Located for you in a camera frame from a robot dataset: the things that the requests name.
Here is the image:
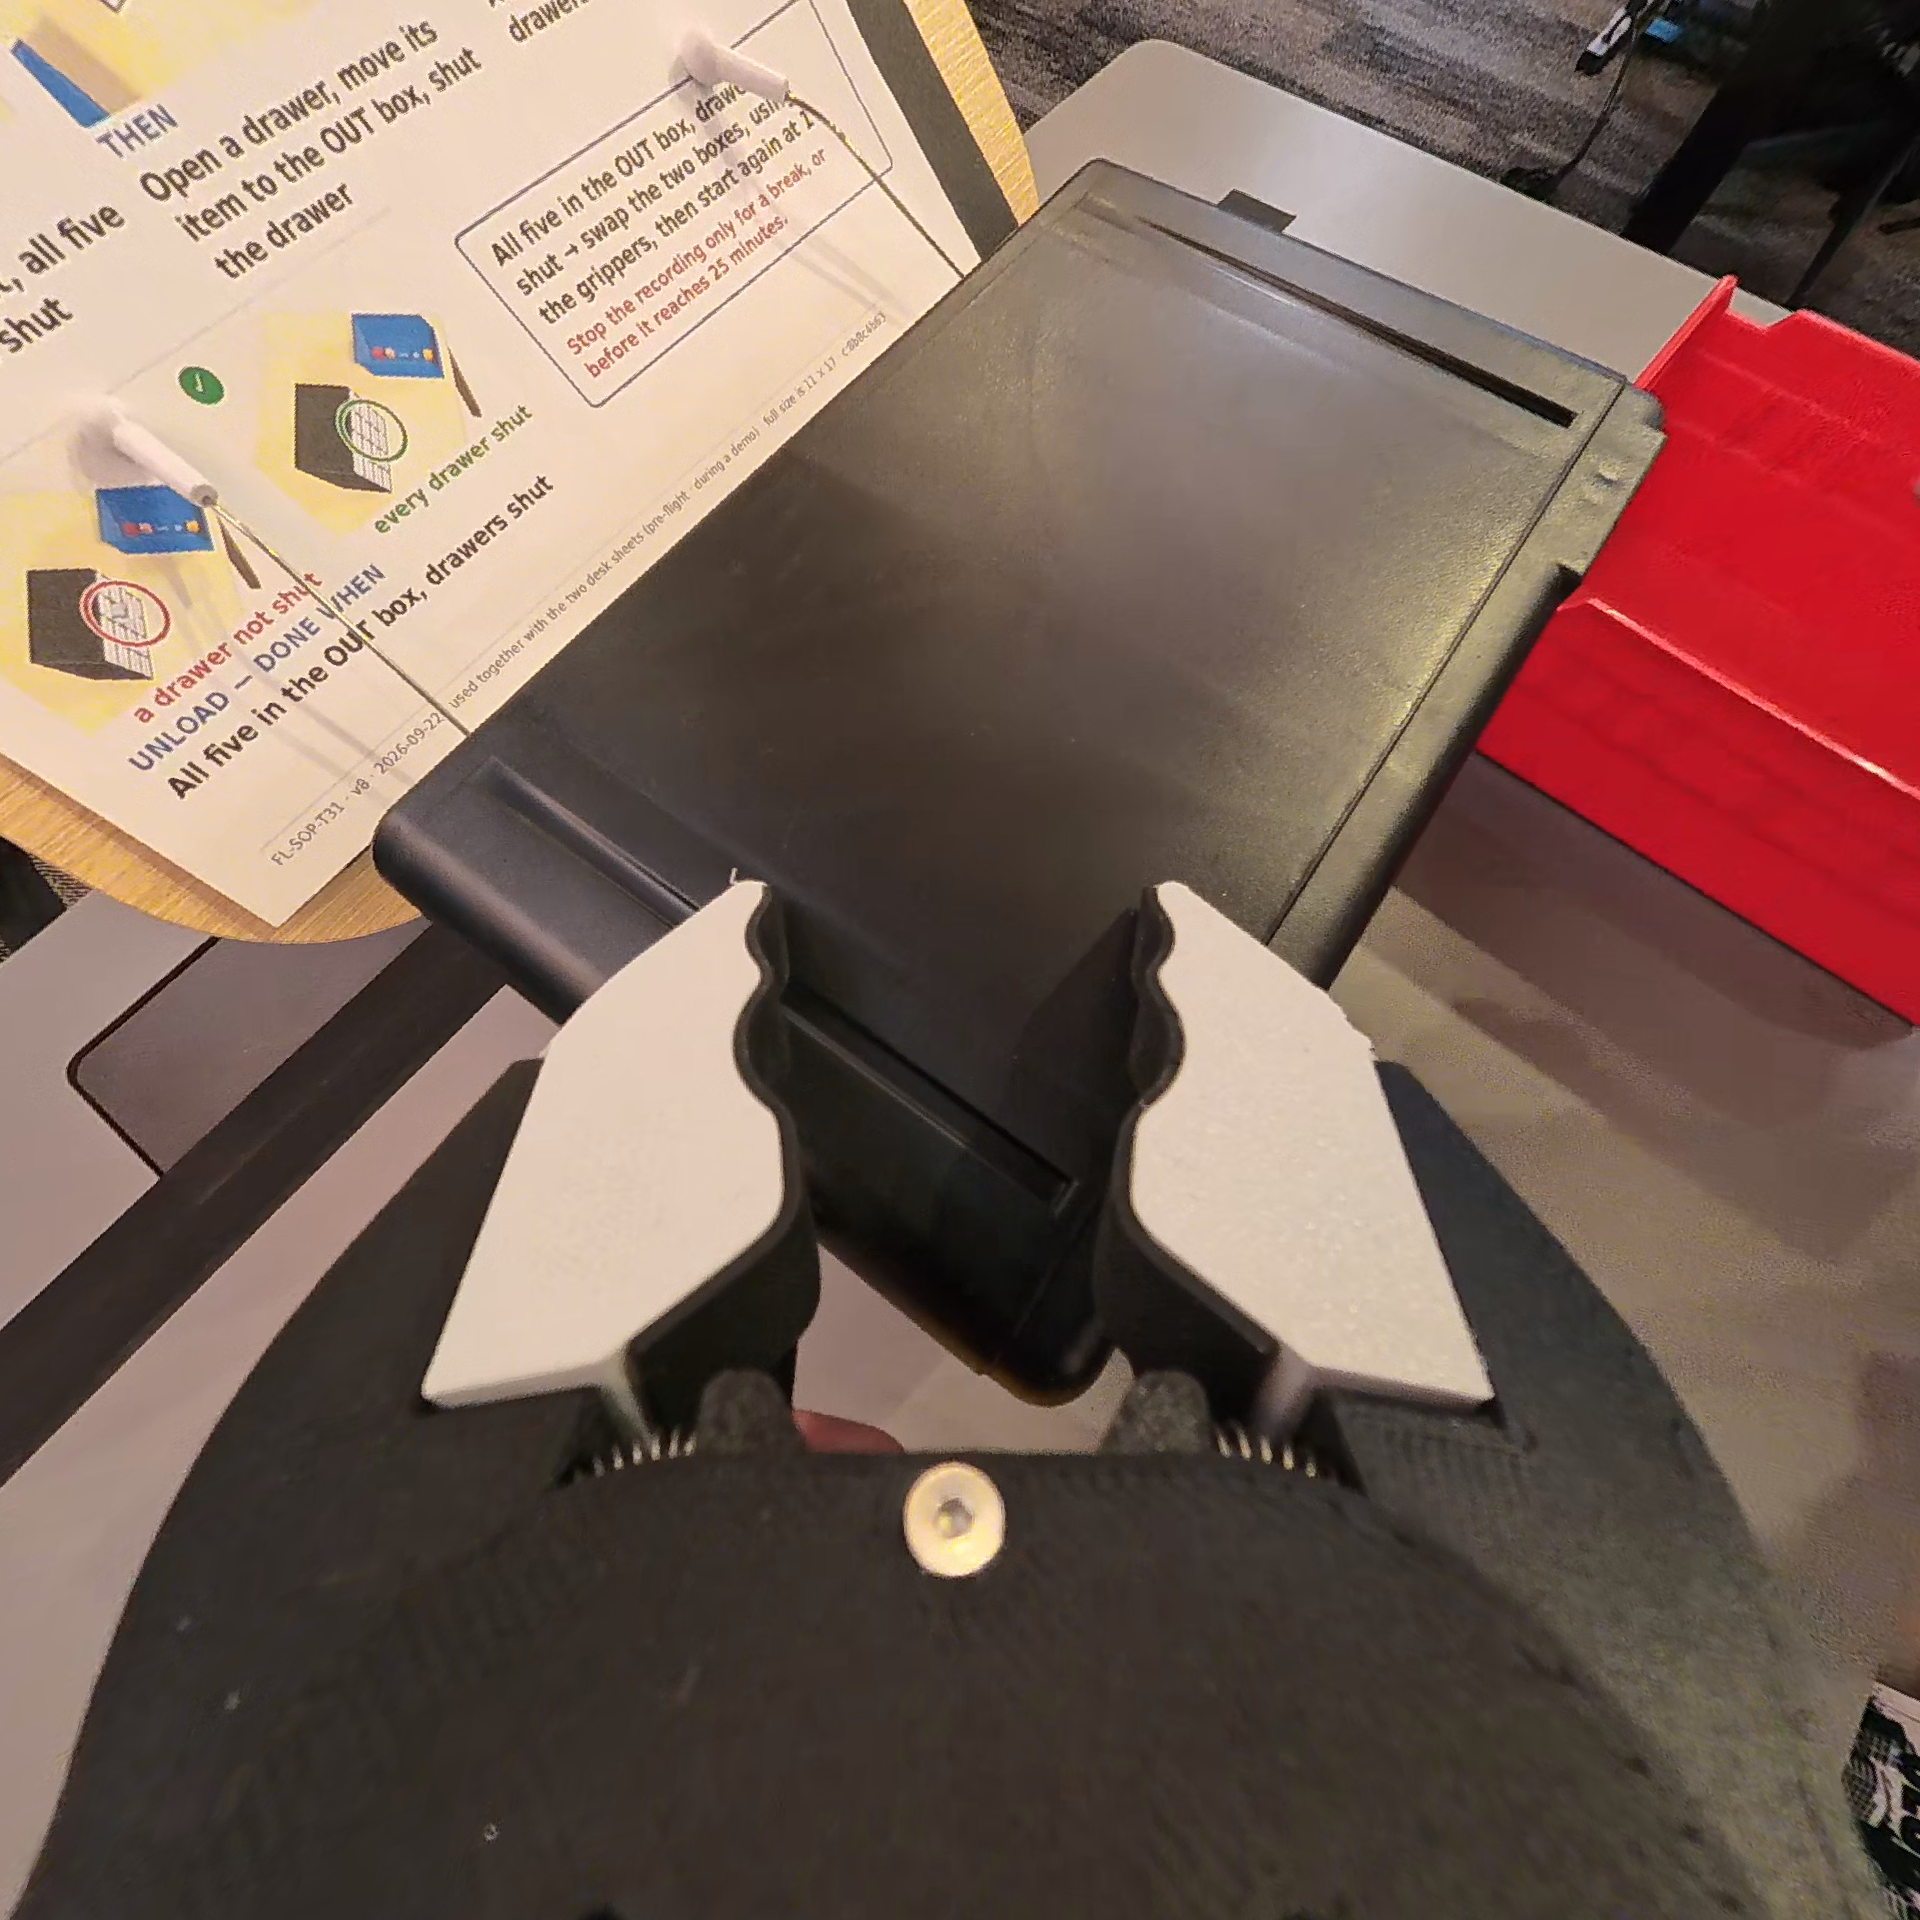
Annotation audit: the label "printed instruction sheet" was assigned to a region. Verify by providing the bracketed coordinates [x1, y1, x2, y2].
[0, 0, 977, 927]

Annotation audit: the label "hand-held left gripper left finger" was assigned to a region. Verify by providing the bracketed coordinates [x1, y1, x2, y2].
[421, 881, 825, 1446]

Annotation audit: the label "black stand legs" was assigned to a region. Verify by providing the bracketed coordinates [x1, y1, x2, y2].
[1628, 0, 1920, 307]

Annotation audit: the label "red plastic bin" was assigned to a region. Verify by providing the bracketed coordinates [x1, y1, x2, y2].
[1477, 276, 1920, 1029]

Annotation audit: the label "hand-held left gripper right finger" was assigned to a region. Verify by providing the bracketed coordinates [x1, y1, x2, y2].
[1098, 881, 1498, 1438]

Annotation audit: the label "thin wire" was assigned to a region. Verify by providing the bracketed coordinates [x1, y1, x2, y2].
[209, 499, 456, 708]
[784, 82, 973, 281]

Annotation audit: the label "black drawer cabinet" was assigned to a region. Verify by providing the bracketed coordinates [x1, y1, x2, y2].
[373, 155, 1670, 1403]

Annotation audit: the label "white peg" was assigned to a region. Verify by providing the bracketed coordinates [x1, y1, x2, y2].
[682, 26, 792, 94]
[83, 409, 223, 505]

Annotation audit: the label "dark grey desk mat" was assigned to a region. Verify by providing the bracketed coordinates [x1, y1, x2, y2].
[66, 914, 561, 1179]

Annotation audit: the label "wooden board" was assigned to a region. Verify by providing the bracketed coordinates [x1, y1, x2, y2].
[0, 0, 1046, 949]

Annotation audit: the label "silver and blue stand foot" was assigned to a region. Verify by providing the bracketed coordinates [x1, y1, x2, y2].
[1580, 0, 1701, 71]

